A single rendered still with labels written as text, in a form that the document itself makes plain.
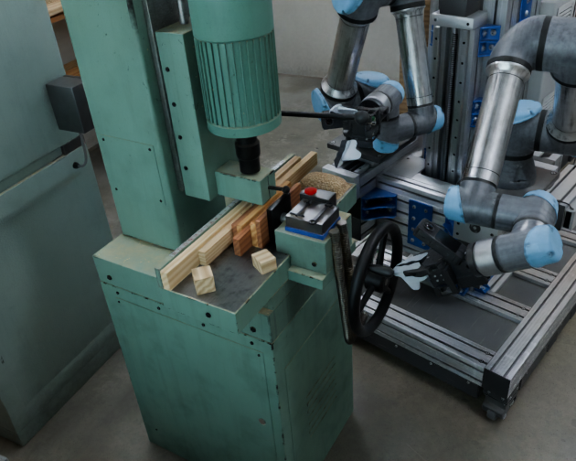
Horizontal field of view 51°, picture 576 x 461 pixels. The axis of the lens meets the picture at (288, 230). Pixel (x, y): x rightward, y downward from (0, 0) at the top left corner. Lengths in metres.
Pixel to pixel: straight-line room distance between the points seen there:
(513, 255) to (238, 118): 0.64
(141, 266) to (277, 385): 0.47
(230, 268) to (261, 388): 0.37
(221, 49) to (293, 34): 3.81
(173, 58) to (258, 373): 0.79
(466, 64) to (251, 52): 0.81
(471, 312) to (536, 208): 1.10
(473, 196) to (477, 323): 1.05
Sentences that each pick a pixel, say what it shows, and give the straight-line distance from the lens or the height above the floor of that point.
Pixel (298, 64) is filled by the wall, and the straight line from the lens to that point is 5.18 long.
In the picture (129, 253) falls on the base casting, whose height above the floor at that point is 0.80.
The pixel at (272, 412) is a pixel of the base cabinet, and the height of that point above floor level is 0.45.
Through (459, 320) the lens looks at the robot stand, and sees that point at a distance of 2.31.
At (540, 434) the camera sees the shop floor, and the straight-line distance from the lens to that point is 2.29.
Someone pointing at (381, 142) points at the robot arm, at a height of 0.98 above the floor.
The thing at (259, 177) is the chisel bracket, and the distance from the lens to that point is 1.48.
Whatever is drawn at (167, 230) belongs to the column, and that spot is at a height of 0.87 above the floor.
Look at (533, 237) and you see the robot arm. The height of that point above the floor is 1.07.
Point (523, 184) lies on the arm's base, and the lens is 1.88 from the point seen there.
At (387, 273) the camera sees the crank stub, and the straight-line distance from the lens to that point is 1.36.
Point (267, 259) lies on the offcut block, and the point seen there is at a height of 0.93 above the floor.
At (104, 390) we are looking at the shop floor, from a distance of 2.50.
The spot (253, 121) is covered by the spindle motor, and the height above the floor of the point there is 1.20.
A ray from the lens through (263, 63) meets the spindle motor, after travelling 1.35.
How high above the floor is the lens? 1.74
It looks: 34 degrees down
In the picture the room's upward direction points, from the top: 5 degrees counter-clockwise
